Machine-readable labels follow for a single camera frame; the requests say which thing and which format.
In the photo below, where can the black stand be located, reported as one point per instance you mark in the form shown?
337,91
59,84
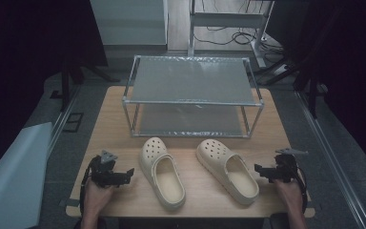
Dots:
311,92
66,86

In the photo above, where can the white board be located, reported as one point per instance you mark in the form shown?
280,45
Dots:
12,181

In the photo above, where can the dark curtain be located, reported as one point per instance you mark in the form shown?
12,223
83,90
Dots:
28,47
346,63

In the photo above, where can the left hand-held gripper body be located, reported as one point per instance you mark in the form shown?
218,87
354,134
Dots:
103,173

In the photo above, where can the white cabinet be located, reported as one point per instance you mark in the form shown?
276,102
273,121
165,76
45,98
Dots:
128,22

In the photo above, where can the person's right hand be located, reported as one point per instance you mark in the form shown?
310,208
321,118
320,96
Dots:
287,194

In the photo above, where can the cream clog shoe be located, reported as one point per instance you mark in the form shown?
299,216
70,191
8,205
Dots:
225,170
162,173

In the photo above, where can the metal two-tier shoe rack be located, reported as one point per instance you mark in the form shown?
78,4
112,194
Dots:
190,82

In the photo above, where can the person's left hand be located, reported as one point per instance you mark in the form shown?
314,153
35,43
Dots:
96,198

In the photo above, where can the aluminium floor rail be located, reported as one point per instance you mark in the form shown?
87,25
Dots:
62,122
333,165

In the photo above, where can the grey tape piece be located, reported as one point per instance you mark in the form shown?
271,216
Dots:
70,202

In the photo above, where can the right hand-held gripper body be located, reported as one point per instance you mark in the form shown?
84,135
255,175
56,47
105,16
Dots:
284,170

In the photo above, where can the white metal desk frame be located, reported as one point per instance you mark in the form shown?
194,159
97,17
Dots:
225,19

